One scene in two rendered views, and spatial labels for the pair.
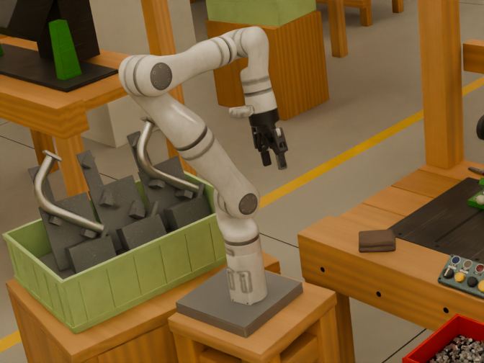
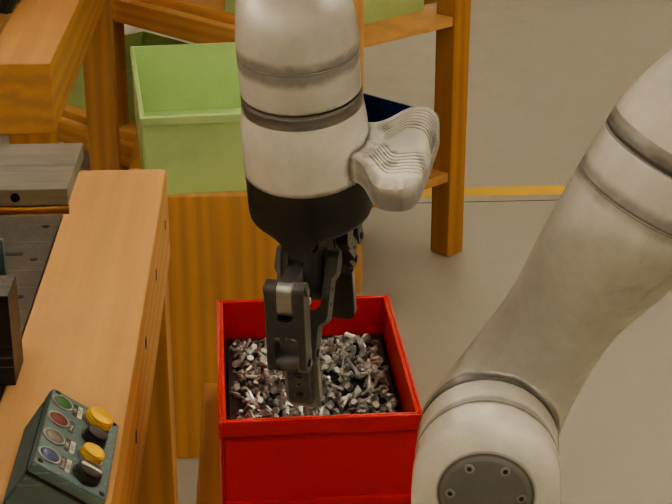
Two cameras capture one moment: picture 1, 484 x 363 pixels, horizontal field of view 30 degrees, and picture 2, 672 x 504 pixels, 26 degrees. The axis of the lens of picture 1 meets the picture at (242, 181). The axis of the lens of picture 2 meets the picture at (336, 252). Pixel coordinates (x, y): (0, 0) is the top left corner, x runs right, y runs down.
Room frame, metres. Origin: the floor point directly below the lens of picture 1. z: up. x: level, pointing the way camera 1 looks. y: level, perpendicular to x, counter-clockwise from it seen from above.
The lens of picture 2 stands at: (2.74, 0.43, 1.64)
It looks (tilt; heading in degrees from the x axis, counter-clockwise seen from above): 22 degrees down; 216
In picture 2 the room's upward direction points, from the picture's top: straight up
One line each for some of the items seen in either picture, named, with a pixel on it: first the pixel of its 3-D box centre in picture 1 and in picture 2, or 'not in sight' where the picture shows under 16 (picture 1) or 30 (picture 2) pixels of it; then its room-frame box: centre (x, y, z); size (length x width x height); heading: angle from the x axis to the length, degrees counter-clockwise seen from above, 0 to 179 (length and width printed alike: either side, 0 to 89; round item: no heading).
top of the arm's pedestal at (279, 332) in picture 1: (252, 311); not in sight; (2.03, 0.02, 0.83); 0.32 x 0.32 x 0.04; 46
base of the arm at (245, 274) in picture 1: (245, 266); not in sight; (2.03, 0.02, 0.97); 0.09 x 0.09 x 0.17; 53
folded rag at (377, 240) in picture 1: (377, 240); not in sight; (2.16, -0.34, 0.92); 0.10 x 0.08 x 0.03; 79
